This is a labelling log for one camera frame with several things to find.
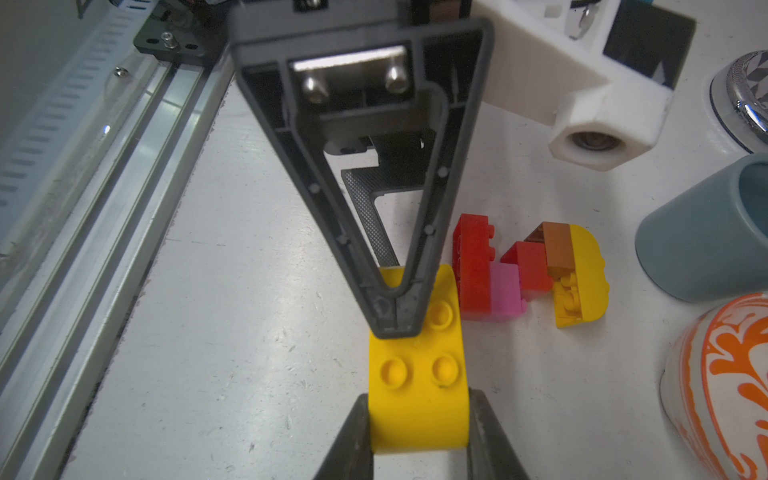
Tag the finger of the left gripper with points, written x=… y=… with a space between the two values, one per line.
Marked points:
x=364 y=185
x=332 y=97

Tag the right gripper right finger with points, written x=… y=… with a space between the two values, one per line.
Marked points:
x=490 y=454

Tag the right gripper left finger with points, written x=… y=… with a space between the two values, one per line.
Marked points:
x=351 y=455

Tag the yellow long lego brick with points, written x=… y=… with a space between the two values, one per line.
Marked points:
x=418 y=397

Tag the red long lego brick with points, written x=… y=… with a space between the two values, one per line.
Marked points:
x=471 y=258

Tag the pink lego brick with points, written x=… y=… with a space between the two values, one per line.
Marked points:
x=492 y=297

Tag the yellow curved lego brick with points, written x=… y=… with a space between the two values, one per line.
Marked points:
x=583 y=294

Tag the orange brown lego brick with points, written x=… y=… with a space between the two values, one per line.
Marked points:
x=556 y=238

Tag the orange white patterned bowl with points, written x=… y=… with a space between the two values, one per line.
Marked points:
x=714 y=388

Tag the grey blue ceramic cup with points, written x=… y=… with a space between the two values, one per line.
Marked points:
x=710 y=242

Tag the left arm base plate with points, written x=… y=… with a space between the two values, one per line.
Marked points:
x=185 y=32

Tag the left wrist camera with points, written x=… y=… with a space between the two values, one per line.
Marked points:
x=600 y=74

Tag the white slotted cable duct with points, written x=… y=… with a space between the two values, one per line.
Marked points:
x=61 y=62

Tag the aluminium front rail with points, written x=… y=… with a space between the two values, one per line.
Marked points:
x=59 y=339

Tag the chrome wire glass rack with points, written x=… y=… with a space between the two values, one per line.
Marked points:
x=738 y=96

